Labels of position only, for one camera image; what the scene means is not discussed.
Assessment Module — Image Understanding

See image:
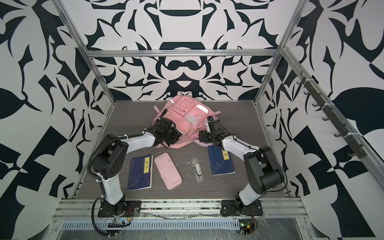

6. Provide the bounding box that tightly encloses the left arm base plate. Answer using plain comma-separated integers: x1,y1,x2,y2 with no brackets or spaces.
98,201,142,218

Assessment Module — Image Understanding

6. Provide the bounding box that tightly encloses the left circuit board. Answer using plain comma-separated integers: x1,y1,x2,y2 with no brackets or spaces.
107,218,131,229

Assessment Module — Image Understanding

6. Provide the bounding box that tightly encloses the left base black cable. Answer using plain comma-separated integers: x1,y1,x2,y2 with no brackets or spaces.
91,197,121,238

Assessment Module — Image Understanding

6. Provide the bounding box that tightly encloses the clear plastic eraser case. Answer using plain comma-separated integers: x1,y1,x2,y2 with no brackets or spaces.
191,158,204,182

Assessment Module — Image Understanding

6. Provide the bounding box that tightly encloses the blue book yellow label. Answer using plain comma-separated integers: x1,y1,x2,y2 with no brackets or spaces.
208,146,236,176

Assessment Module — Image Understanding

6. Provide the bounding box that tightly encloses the aluminium frame rail front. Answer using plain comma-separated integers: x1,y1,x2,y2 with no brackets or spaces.
52,197,310,221

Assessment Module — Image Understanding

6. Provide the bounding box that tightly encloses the pink student backpack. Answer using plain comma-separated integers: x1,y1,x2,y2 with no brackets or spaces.
154,95,221,149

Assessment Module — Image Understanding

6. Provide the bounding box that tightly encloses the blue book left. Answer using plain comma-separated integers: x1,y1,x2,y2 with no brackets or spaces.
127,155,153,191

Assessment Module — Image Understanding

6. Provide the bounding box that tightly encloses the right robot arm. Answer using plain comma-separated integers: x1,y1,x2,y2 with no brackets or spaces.
199,116,287,208

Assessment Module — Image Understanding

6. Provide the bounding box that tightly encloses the right circuit board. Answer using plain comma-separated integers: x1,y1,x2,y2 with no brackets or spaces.
240,218,258,236

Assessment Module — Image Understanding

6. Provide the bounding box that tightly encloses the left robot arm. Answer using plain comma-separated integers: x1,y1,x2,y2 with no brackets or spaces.
87,118,182,207

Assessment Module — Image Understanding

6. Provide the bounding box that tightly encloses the pink pencil case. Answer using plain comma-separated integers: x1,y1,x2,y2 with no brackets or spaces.
155,153,182,191

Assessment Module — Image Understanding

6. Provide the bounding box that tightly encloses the wall hook rail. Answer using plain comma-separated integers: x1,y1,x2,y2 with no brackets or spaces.
298,76,368,159

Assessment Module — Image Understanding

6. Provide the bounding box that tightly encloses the circuit board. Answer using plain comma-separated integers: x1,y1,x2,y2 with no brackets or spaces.
107,218,131,229
240,218,258,236

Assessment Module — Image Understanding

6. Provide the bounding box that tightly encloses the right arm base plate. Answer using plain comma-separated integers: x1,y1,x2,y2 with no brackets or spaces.
220,199,264,217

